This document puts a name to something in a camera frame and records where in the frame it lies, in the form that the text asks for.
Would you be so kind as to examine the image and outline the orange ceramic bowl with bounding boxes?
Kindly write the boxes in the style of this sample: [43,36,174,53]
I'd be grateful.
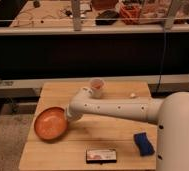
[34,107,68,140]

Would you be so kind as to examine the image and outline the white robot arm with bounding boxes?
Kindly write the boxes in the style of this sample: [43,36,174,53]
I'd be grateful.
[65,87,189,171]

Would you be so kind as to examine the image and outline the translucent plastic cup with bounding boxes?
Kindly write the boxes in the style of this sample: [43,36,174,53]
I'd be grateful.
[90,78,104,98]

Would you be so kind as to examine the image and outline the black rectangular box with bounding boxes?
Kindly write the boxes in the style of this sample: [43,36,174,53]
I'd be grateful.
[86,149,117,164]

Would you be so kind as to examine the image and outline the blue sponge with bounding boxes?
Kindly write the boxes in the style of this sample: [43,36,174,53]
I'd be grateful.
[134,132,155,157]

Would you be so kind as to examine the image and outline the black cloth on bench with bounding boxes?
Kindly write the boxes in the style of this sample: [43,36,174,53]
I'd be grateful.
[95,10,119,25]

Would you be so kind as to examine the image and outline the orange basket on bench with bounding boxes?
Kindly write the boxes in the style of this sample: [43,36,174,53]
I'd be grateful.
[119,4,140,25]

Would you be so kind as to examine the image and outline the metal vertical post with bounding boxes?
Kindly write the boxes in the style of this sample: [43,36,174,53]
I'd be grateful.
[71,0,81,31]

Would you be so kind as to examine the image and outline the black hanging cable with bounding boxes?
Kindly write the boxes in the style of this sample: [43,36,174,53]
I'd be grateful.
[154,19,168,95]

